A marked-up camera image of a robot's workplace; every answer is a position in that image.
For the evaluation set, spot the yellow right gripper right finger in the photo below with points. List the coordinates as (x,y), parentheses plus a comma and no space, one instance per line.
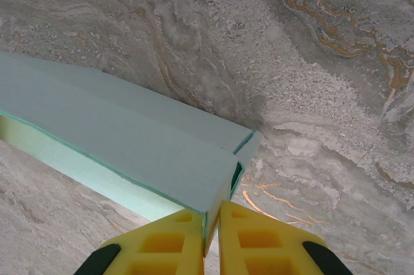
(229,255)

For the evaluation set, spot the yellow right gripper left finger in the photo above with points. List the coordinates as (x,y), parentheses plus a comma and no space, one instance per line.
(191,255)

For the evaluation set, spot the light blue paper box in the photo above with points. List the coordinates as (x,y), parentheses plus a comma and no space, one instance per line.
(113,126)

